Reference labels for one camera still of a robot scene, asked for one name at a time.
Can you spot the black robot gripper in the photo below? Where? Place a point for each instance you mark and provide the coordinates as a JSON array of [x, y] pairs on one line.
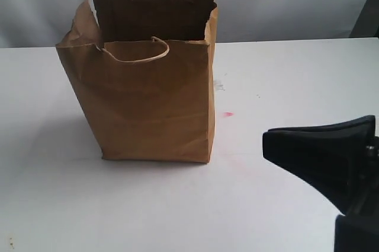
[[341, 162]]

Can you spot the brown paper bag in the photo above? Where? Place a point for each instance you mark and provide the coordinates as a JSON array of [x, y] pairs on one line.
[[142, 71]]

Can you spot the clear plastic scrap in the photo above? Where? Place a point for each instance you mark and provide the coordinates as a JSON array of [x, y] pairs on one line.
[[218, 86]]

